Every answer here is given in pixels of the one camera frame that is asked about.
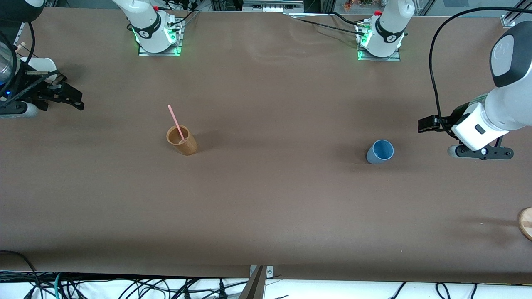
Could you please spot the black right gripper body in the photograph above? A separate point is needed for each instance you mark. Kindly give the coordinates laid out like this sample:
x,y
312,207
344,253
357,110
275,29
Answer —
x,y
38,92

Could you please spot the blue cup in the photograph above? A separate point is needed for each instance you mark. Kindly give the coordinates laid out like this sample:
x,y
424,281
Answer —
x,y
376,156

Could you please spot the pink chopstick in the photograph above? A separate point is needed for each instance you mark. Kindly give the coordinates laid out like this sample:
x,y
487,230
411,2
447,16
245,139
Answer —
x,y
174,119

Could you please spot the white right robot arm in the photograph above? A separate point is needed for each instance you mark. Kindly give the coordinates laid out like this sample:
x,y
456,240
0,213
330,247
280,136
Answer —
x,y
149,25

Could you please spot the white cup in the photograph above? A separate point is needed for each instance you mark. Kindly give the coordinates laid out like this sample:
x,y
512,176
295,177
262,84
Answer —
x,y
41,64

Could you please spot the wooden cup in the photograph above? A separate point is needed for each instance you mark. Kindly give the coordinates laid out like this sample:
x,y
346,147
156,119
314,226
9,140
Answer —
x,y
189,146

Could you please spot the round wooden disc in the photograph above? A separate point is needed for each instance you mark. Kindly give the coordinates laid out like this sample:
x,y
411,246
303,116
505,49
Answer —
x,y
527,224

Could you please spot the grey background device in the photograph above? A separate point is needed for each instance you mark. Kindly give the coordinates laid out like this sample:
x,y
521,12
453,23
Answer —
x,y
272,6

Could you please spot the dark slanted support bar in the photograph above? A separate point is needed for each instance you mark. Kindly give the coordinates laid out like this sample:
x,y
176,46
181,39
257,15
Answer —
x,y
254,288

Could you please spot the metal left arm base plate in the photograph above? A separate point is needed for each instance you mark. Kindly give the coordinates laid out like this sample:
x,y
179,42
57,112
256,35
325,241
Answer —
x,y
380,59

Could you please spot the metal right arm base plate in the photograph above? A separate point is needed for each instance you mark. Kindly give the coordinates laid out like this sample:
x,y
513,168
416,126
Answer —
x,y
160,54

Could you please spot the aluminium frame profile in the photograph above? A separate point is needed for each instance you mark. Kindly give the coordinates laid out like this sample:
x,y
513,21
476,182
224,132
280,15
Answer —
x,y
515,12

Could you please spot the metal table edge bracket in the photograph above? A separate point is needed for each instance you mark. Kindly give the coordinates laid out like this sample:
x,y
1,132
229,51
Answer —
x,y
269,272

